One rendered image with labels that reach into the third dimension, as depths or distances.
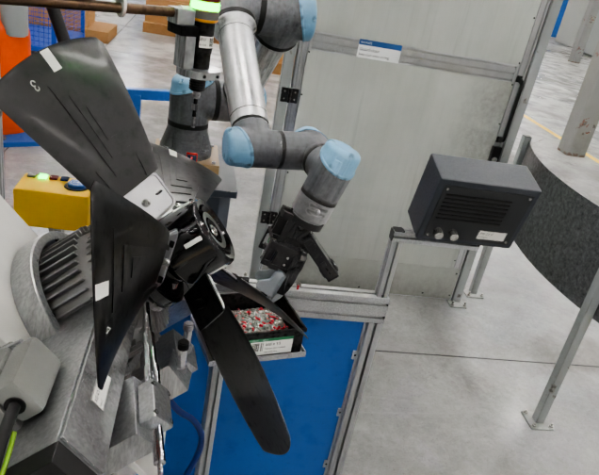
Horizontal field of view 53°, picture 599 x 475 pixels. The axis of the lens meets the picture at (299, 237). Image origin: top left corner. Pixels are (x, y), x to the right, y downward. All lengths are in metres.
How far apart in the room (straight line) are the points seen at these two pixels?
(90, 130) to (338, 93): 2.05
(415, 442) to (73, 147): 1.93
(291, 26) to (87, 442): 1.00
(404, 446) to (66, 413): 1.89
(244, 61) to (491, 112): 2.02
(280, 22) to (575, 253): 1.69
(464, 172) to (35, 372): 1.06
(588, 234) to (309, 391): 1.37
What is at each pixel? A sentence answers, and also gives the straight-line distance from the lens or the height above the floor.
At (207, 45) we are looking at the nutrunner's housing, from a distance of 0.97.
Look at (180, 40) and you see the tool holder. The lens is 0.96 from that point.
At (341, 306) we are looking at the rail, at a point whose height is 0.82.
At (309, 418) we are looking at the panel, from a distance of 1.86.
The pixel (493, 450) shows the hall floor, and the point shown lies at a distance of 2.66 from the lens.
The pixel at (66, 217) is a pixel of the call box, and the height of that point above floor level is 1.02.
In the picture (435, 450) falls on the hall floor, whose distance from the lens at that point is 2.54.
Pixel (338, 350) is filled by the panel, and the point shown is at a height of 0.67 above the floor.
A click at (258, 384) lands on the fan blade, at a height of 1.07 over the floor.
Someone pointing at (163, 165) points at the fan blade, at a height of 1.23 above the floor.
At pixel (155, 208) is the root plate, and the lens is 0.98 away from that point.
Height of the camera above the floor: 1.65
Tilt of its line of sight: 26 degrees down
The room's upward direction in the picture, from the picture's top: 11 degrees clockwise
